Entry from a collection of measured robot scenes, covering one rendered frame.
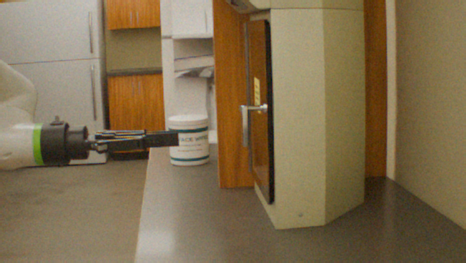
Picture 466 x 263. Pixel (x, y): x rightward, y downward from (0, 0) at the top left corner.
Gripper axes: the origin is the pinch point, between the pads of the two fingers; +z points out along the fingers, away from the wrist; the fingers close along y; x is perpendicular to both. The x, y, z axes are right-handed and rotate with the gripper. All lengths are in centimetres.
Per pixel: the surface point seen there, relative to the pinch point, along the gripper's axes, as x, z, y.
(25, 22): -28, -152, 483
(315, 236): 19.7, 30.8, -12.4
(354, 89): -8.6, 43.8, 4.5
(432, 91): -7, 66, 9
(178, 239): 20.1, 2.3, -7.9
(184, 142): 14, 6, 59
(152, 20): -21, -17, 517
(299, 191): 11.7, 28.6, -5.8
